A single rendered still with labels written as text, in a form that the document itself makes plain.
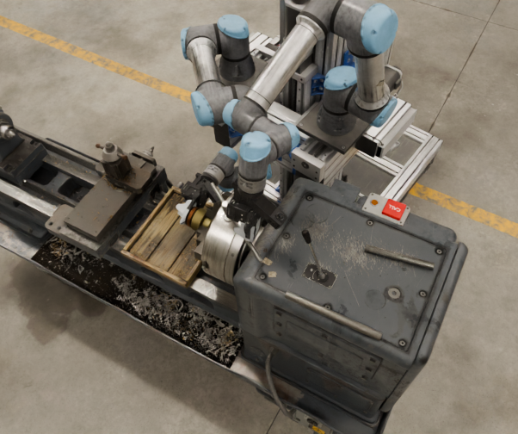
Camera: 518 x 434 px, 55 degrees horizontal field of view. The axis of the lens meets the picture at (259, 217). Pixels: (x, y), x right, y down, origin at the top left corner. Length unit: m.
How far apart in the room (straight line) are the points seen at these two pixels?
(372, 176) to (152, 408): 1.75
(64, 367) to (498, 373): 2.21
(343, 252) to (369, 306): 0.18
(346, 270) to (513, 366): 1.60
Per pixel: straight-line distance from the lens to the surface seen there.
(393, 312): 1.46
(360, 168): 3.07
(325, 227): 1.56
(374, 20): 1.40
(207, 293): 1.89
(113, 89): 4.03
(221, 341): 2.12
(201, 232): 1.74
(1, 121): 2.34
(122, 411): 2.74
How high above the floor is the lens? 2.57
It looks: 56 degrees down
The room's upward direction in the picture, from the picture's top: 4 degrees counter-clockwise
